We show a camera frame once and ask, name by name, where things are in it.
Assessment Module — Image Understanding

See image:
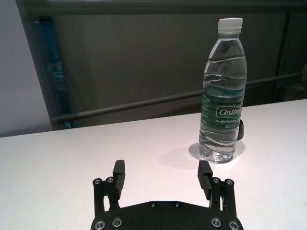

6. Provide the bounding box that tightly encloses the green YES push button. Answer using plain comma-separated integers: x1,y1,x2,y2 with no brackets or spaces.
236,119,245,142

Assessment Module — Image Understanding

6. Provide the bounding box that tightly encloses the dark horizontal rail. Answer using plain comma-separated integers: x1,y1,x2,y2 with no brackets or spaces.
51,71,303,124

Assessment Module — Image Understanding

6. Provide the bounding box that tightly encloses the blue upright post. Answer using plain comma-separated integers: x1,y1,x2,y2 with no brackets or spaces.
38,18,72,130

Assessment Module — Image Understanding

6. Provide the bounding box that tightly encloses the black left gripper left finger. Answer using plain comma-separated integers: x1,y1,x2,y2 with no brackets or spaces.
93,160,127,213

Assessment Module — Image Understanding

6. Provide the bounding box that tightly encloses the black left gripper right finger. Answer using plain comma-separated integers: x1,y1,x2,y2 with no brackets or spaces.
197,161,238,213

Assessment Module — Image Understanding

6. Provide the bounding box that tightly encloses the clear water bottle green label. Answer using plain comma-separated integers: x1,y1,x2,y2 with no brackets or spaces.
198,18,248,165

